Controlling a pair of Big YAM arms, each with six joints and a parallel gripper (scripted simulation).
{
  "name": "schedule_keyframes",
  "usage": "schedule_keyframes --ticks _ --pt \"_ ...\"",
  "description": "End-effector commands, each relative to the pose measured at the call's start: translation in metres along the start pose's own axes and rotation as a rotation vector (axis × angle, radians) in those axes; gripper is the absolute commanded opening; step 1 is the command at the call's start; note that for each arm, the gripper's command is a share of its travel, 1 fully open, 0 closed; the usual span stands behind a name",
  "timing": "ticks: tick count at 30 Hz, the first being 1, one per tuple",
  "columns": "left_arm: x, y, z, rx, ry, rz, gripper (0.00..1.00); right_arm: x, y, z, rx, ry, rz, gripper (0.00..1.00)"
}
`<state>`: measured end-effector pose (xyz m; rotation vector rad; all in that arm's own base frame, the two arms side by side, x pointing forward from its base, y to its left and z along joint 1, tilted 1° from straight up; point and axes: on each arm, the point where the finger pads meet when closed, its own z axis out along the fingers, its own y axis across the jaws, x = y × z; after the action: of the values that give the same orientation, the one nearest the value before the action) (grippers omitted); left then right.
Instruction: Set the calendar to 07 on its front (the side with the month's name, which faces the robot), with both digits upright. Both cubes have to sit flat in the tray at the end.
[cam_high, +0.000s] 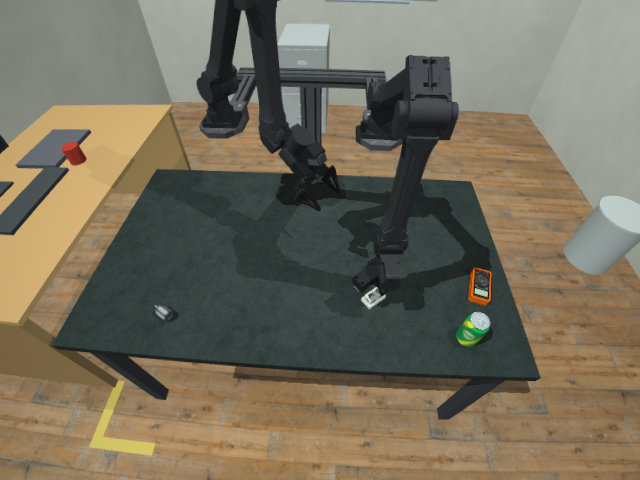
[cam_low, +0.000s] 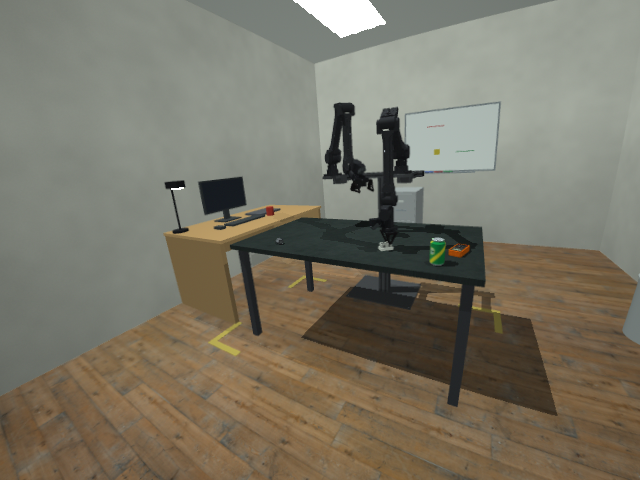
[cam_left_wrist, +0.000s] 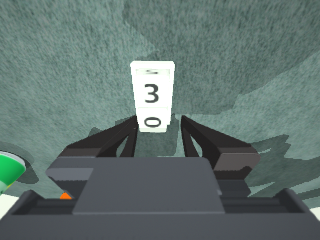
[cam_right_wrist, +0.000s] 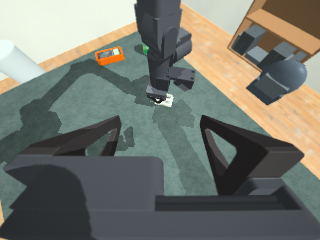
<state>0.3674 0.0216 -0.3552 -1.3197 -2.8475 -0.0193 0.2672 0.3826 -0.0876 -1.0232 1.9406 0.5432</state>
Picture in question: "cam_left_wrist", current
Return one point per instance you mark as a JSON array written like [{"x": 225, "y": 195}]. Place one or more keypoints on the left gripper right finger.
[{"x": 230, "y": 158}]

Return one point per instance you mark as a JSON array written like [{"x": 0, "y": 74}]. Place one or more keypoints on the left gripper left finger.
[{"x": 105, "y": 143}]

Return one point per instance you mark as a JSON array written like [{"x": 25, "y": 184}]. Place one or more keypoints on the white cube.
[
  {"x": 151, "y": 88},
  {"x": 152, "y": 119}
]

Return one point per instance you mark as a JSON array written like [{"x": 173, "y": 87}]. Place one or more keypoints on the orange multimeter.
[{"x": 64, "y": 196}]

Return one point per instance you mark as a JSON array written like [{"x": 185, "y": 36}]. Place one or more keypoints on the green and yellow drink can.
[{"x": 11, "y": 168}]

